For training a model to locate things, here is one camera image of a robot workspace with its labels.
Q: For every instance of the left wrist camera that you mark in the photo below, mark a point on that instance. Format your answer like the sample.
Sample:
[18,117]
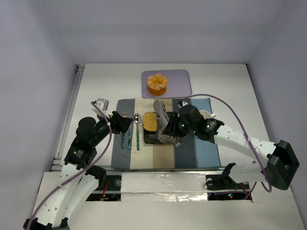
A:
[100,107]

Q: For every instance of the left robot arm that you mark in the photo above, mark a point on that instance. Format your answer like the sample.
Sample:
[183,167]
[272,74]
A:
[78,177]

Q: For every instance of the lavender serving tray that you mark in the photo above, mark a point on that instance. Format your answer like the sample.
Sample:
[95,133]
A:
[179,84]

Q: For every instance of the black floral square plate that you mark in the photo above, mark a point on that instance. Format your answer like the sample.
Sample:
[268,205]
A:
[156,137]

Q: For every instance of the spoon with teal handle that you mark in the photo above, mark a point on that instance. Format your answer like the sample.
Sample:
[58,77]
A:
[137,121]

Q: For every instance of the white ceramic mug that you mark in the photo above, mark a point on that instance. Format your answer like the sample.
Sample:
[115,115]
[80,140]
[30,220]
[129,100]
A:
[206,114]

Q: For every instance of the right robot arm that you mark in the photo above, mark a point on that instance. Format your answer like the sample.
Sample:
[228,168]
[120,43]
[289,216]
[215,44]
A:
[274,163]

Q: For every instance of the slice of bread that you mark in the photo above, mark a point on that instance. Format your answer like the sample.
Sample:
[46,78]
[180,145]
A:
[150,121]

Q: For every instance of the foil covered front panel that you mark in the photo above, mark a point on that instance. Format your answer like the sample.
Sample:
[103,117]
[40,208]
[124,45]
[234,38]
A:
[163,187]

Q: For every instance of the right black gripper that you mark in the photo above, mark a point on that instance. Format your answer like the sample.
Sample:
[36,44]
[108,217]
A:
[177,125]

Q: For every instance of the aluminium frame rail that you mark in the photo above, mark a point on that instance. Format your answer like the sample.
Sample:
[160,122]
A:
[56,162]

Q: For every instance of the orange bundt cake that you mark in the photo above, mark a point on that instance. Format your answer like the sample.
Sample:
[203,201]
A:
[157,84]

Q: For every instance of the fork with teal handle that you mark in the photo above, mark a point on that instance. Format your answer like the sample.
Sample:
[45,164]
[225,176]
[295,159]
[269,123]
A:
[124,114]

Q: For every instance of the striped cloth placemat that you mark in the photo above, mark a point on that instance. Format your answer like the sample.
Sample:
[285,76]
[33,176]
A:
[191,154]

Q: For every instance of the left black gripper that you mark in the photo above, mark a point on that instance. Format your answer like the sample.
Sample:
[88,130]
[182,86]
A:
[116,122]

